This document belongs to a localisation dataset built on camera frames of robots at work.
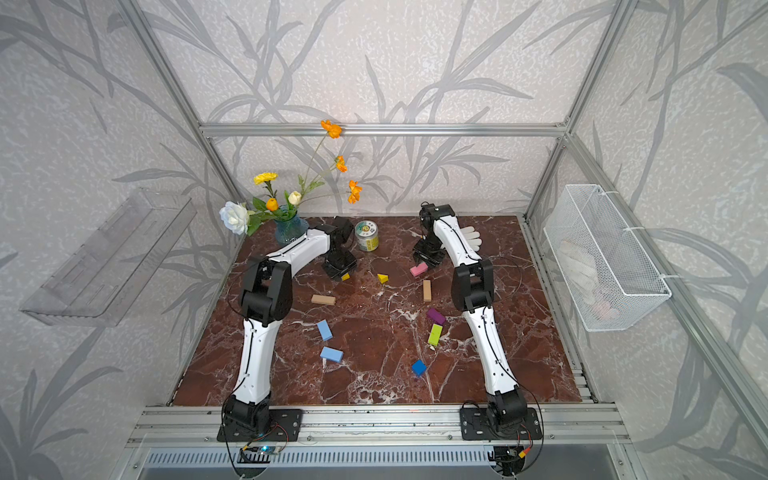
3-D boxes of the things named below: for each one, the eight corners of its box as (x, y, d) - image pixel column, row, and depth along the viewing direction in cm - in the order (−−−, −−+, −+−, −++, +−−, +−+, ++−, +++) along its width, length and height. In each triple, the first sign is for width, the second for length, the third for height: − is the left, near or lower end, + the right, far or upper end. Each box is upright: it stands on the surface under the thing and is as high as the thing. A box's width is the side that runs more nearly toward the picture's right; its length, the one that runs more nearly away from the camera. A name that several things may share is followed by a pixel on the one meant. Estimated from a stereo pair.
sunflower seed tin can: (357, 252, 112) (353, 236, 105) (359, 236, 117) (356, 220, 110) (377, 252, 112) (376, 236, 105) (379, 236, 117) (377, 220, 110)
